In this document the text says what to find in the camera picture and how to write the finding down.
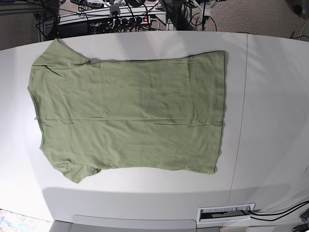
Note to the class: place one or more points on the white cable grommet tray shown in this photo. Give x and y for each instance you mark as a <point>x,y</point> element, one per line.
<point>221,214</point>

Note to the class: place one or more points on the black power strip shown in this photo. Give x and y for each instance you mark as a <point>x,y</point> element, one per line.
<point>137,20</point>

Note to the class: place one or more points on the green T-shirt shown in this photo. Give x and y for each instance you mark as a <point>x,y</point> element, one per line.
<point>164,113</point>

